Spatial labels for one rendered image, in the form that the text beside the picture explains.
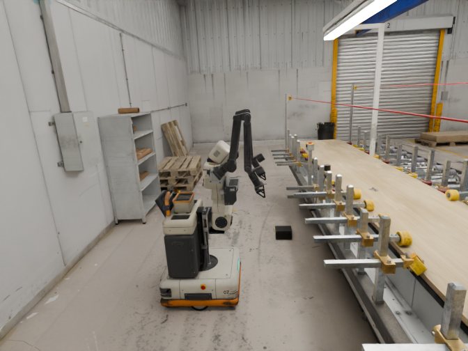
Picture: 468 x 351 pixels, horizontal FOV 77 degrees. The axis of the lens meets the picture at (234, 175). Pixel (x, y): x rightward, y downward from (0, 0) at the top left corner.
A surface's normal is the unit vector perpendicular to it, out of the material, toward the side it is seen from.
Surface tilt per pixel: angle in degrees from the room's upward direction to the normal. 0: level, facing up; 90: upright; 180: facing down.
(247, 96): 90
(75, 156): 90
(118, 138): 90
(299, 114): 90
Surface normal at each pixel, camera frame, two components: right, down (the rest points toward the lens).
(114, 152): -0.04, 0.27
